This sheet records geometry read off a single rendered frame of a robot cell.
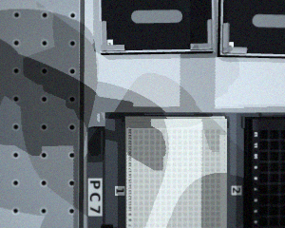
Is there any black well plate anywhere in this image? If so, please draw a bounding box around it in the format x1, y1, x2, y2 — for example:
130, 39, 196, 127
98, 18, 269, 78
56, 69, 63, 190
243, 117, 285, 228

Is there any grey flat base plate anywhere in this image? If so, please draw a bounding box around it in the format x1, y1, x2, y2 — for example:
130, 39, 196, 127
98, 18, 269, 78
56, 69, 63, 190
0, 0, 80, 228

